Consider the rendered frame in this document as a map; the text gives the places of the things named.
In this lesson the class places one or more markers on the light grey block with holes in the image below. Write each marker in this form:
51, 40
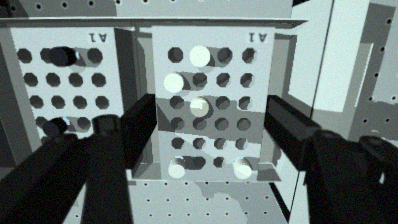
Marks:
82, 91
235, 52

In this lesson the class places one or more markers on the grey flat base plate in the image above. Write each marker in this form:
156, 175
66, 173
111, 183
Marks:
182, 202

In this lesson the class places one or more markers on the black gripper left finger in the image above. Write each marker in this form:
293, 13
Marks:
43, 188

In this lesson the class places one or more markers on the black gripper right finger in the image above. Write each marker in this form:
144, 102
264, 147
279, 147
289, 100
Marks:
337, 192

